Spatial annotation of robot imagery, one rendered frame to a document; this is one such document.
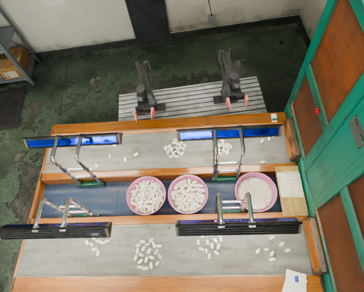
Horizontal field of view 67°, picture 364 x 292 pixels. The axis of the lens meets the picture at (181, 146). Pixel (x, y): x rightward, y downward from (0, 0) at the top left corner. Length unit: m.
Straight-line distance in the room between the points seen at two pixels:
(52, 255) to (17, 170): 1.56
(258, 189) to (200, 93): 0.95
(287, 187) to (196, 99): 1.02
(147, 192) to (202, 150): 0.48
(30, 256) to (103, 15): 2.68
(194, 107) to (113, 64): 1.77
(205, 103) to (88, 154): 1.00
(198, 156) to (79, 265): 1.03
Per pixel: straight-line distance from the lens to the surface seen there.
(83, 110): 3.42
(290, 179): 1.92
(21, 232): 1.74
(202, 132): 1.64
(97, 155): 2.14
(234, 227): 1.44
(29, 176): 3.29
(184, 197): 1.86
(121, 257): 1.85
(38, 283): 2.02
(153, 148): 2.03
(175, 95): 2.36
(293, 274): 1.79
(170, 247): 1.80
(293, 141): 1.95
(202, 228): 1.43
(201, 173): 1.88
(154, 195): 1.89
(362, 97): 1.29
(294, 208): 1.86
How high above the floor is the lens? 2.50
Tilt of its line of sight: 61 degrees down
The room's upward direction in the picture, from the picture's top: 12 degrees counter-clockwise
